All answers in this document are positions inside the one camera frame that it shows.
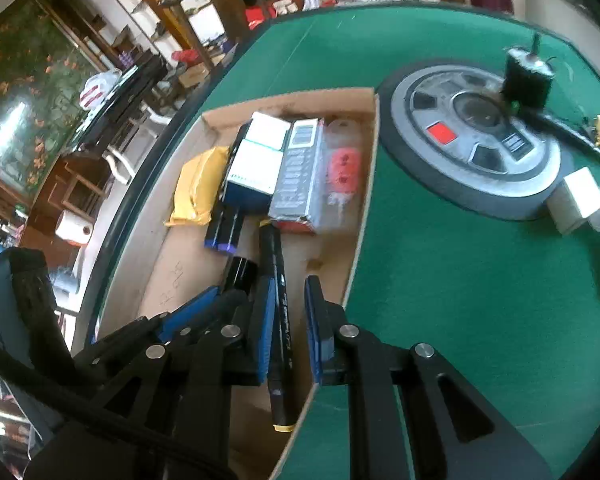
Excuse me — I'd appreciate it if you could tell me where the blue-capped black marker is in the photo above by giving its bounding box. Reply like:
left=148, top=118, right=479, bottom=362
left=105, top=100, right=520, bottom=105
left=204, top=207, right=231, bottom=251

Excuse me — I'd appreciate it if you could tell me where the green-capped black marker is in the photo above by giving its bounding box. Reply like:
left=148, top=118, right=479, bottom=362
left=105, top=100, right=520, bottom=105
left=510, top=101, right=600, bottom=164

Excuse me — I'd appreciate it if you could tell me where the black side table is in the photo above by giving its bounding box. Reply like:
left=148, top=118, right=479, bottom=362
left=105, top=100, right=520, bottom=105
left=67, top=54, right=170, bottom=158

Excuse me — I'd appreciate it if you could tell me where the cardboard box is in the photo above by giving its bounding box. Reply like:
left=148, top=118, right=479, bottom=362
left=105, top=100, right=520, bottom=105
left=94, top=87, right=381, bottom=480

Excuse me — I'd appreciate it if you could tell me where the yellow-capped black marker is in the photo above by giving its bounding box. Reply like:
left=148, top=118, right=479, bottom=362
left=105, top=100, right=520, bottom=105
left=256, top=221, right=297, bottom=434

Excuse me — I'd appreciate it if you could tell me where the purple-capped black marker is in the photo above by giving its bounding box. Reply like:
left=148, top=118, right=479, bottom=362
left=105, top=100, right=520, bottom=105
left=220, top=209, right=247, bottom=255

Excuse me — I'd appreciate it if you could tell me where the paper towel roll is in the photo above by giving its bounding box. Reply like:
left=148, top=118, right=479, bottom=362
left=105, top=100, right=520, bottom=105
left=55, top=208, right=94, bottom=247

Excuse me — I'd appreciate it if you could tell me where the grey box with red end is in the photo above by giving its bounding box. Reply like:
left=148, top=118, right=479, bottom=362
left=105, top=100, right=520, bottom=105
left=268, top=117, right=327, bottom=235

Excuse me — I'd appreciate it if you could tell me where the white plastic bag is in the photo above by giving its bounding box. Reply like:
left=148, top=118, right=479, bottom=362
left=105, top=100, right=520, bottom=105
left=79, top=69, right=124, bottom=111

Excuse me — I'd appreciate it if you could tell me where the yellow padded pack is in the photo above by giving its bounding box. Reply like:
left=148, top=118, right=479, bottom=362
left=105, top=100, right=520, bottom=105
left=164, top=146, right=231, bottom=227

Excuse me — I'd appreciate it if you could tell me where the white and teal box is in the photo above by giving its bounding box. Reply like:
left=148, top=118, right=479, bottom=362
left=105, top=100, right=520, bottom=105
left=221, top=139, right=287, bottom=212

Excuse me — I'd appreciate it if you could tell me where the black motor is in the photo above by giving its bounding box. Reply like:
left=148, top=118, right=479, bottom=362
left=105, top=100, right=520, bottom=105
left=500, top=32, right=557, bottom=111

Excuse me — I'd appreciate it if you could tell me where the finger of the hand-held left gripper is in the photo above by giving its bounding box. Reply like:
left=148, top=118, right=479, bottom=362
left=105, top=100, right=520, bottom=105
left=167, top=290, right=251, bottom=356
left=72, top=285, right=221, bottom=391

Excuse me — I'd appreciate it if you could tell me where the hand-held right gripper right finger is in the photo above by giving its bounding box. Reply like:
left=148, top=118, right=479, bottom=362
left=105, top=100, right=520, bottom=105
left=304, top=275, right=555, bottom=480

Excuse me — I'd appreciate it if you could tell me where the small white box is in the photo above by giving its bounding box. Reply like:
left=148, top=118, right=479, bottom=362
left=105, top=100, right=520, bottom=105
left=242, top=111, right=293, bottom=153

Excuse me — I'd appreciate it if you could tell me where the white plastic chair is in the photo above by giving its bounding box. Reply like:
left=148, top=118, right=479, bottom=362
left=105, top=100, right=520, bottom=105
left=105, top=105, right=175, bottom=186

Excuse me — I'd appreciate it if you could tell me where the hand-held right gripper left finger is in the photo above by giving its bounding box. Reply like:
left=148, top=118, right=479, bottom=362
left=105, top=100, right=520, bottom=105
left=92, top=276, right=279, bottom=457

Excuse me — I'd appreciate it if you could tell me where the round grey control panel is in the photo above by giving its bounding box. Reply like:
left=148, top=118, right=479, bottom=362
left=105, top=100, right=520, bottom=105
left=377, top=59, right=577, bottom=222

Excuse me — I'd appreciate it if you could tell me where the floral wall painting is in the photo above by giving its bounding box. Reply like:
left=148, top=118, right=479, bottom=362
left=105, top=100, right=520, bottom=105
left=0, top=0, right=113, bottom=196

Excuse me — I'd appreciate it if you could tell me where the red candle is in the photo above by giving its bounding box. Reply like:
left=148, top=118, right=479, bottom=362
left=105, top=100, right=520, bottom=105
left=314, top=117, right=365, bottom=235

